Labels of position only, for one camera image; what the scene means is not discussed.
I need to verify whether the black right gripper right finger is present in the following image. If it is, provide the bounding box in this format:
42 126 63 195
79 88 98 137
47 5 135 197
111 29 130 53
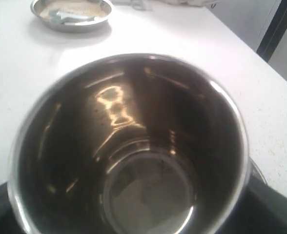
231 175 287 234

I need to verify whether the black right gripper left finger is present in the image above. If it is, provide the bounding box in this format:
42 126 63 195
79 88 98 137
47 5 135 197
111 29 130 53
0 183 21 234

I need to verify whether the stainless steel cup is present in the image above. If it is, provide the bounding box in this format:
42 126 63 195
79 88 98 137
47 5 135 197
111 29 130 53
7 53 250 234

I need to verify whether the steel dish with grains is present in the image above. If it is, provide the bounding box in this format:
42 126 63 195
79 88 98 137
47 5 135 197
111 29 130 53
30 0 115 33

